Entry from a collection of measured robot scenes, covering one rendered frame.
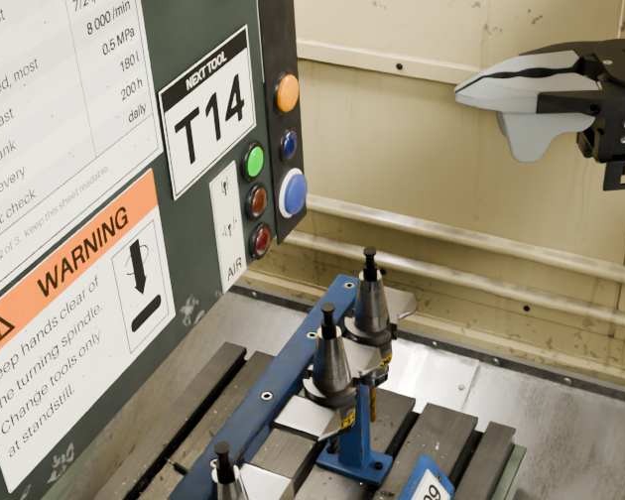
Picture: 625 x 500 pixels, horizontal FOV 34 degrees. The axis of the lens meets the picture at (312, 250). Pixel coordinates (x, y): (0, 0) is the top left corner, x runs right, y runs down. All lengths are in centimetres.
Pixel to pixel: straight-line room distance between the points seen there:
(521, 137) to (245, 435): 51
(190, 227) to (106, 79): 14
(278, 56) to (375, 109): 88
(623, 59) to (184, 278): 33
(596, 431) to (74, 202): 126
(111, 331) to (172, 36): 17
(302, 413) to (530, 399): 65
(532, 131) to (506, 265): 91
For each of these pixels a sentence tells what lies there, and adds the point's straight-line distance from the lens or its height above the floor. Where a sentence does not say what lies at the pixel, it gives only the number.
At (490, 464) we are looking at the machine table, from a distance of 151.
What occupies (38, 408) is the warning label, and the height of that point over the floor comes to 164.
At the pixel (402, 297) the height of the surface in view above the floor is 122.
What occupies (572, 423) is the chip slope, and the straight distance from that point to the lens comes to 169.
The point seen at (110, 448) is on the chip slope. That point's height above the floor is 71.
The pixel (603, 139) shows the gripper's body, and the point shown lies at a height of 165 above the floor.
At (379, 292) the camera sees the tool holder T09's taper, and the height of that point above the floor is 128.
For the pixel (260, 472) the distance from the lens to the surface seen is 107.
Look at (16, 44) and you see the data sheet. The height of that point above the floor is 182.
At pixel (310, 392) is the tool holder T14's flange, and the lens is 114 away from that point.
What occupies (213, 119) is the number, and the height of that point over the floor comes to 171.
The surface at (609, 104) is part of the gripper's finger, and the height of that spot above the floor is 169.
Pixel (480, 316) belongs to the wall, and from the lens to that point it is 169.
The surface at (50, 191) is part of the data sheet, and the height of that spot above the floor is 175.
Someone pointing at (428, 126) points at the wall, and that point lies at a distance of 153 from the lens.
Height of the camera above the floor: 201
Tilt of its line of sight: 35 degrees down
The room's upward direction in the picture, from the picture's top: 3 degrees counter-clockwise
